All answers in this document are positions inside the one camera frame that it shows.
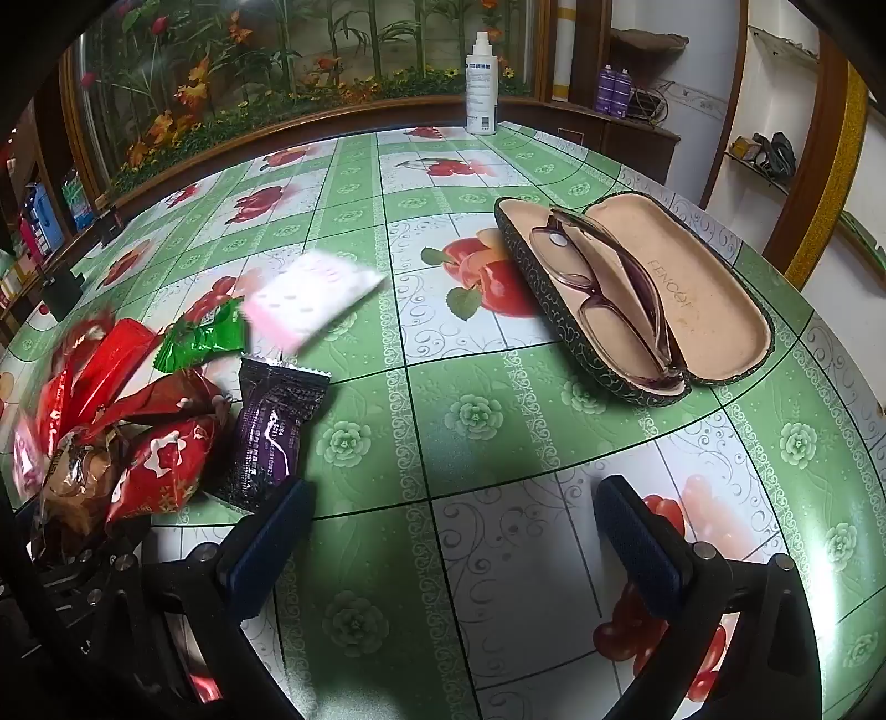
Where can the gold door frame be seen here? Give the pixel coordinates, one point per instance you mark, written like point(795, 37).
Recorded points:
point(827, 173)

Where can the white spray bottle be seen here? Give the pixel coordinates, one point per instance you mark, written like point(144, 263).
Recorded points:
point(482, 97)

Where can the green snack packet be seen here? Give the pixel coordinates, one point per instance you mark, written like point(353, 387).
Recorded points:
point(207, 336)

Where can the small black holder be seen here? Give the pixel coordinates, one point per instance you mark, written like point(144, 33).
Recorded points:
point(111, 225)

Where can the purple frame eyeglasses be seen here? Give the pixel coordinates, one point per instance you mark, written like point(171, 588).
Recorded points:
point(562, 244)

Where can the red thermos flask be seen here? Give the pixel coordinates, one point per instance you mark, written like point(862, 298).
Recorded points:
point(28, 242)

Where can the green label plastic bottle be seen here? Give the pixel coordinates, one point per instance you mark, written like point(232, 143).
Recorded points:
point(77, 201)

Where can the dark red snack packet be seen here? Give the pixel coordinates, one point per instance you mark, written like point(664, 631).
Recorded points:
point(166, 401)

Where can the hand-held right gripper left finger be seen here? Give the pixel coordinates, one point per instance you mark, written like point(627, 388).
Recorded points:
point(266, 547)

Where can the black cylindrical holder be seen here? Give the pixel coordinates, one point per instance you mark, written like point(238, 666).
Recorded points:
point(59, 291)

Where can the blue thermos jug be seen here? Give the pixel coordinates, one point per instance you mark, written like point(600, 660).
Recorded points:
point(43, 218)

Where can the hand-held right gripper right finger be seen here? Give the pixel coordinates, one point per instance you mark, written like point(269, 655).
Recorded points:
point(640, 547)

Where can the white rolled poster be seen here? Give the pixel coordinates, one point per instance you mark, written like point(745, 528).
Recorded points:
point(566, 48)

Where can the pink white snack packet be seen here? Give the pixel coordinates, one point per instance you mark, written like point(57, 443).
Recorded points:
point(304, 301)

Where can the purple snack packet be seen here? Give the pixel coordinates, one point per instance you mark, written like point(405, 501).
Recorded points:
point(266, 429)

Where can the dark green glasses case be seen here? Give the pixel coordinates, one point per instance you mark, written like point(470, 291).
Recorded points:
point(692, 304)

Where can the wooden side cabinet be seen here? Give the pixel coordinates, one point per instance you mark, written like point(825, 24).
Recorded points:
point(637, 142)

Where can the green fruit print tablecloth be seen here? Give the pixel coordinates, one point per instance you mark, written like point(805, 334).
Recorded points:
point(484, 415)

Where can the glass flower display cabinet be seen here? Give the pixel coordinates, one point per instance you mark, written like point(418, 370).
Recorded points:
point(277, 62)

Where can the black bag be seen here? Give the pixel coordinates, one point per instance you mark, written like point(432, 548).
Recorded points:
point(774, 154)

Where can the brown gold snack packet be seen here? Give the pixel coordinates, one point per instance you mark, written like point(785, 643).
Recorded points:
point(76, 484)

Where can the red white patterned snack packet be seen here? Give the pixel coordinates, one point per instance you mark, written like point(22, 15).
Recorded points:
point(159, 471)

